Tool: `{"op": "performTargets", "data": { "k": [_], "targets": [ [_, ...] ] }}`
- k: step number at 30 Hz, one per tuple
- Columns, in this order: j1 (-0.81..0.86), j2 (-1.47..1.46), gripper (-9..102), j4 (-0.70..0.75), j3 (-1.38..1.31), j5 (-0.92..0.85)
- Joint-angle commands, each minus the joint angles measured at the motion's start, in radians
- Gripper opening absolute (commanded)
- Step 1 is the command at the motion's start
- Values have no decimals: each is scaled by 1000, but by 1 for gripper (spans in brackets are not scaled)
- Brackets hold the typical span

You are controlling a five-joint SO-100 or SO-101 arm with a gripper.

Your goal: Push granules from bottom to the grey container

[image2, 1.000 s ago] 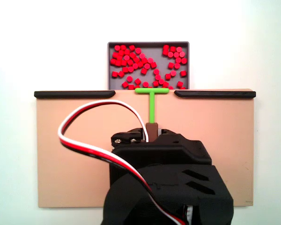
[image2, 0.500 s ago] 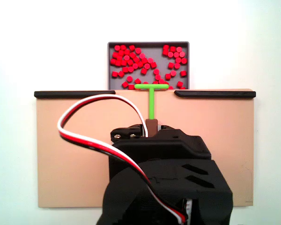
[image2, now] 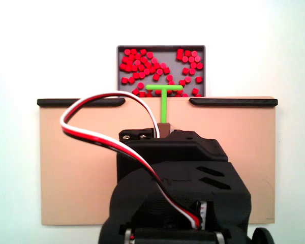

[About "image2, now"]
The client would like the green T-shaped pusher tool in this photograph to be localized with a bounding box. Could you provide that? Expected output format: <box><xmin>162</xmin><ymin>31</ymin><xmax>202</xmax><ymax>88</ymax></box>
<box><xmin>145</xmin><ymin>84</ymin><xmax>184</xmax><ymax>139</ymax></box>

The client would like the grey container tray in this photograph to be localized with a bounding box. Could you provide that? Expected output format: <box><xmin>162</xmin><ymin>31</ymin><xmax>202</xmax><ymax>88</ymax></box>
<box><xmin>116</xmin><ymin>45</ymin><xmax>206</xmax><ymax>99</ymax></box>

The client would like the beige flat board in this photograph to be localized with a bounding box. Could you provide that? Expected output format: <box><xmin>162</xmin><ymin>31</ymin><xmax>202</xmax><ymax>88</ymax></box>
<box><xmin>38</xmin><ymin>96</ymin><xmax>279</xmax><ymax>226</ymax></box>

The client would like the red white black cable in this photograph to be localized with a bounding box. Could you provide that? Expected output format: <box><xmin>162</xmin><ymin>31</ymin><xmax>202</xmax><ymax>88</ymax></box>
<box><xmin>60</xmin><ymin>93</ymin><xmax>203</xmax><ymax>228</ymax></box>

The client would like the black foam rail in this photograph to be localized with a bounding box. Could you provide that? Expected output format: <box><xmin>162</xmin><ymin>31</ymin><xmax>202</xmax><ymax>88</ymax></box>
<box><xmin>37</xmin><ymin>98</ymin><xmax>126</xmax><ymax>107</ymax></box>
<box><xmin>189</xmin><ymin>98</ymin><xmax>279</xmax><ymax>107</ymax></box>

